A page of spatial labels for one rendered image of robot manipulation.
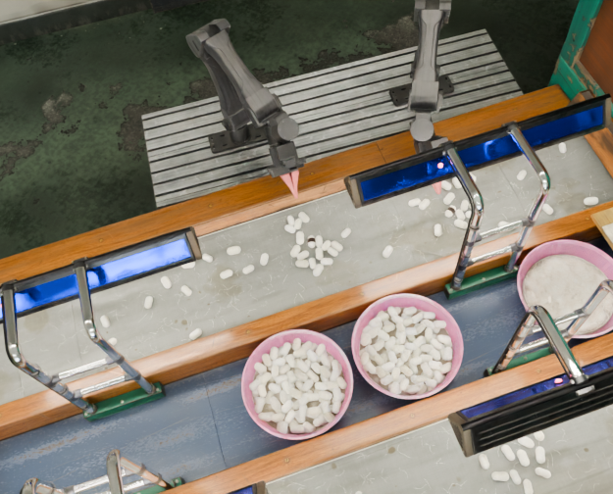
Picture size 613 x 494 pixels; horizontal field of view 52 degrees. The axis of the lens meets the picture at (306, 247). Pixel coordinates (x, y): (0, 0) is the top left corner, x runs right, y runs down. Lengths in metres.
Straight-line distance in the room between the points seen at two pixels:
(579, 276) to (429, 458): 0.61
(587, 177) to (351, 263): 0.70
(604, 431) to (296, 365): 0.72
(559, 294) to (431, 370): 0.39
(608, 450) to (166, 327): 1.08
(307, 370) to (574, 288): 0.70
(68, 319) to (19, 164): 1.52
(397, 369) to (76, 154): 2.00
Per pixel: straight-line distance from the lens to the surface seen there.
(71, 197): 2.95
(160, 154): 2.05
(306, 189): 1.76
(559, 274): 1.74
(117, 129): 3.10
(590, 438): 1.59
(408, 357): 1.57
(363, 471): 1.50
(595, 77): 1.94
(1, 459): 1.80
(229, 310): 1.64
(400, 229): 1.71
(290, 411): 1.53
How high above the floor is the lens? 2.22
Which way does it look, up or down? 61 degrees down
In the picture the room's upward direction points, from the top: 9 degrees counter-clockwise
